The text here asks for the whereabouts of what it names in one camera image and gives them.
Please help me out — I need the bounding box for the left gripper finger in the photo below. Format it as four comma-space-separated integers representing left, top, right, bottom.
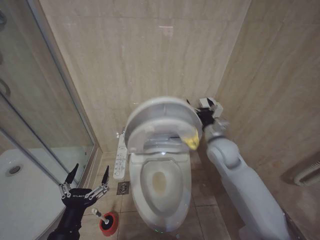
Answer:
85, 164, 110, 201
58, 163, 80, 200

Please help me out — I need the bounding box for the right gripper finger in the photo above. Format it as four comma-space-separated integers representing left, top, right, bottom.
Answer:
185, 98, 201, 113
199, 97, 224, 118

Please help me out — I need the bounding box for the white toilet lid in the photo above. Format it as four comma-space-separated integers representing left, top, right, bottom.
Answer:
123, 96, 204, 154

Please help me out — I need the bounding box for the white toilet seat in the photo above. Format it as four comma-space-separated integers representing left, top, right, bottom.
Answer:
129, 151, 192, 221

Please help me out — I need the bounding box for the red toilet brush holder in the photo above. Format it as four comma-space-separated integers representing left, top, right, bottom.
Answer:
99, 212, 120, 237

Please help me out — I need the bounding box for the white toilet bowl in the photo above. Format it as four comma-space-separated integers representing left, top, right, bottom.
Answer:
128, 134, 193, 233

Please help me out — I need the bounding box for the metal floor drain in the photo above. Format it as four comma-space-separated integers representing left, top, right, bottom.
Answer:
117, 181, 131, 196

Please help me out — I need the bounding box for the white bidet control panel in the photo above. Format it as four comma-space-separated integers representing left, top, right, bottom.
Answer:
112, 133, 130, 180

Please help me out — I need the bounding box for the metal basin drain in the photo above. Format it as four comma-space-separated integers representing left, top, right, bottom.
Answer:
5, 164, 24, 178

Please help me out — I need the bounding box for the white ribbed object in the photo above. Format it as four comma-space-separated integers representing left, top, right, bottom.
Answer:
293, 161, 320, 188

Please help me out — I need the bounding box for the toilet brush with silver handle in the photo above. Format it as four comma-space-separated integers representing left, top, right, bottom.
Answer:
91, 208, 111, 225

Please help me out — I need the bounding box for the glass shower enclosure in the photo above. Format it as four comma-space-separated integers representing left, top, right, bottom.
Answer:
0, 0, 102, 183

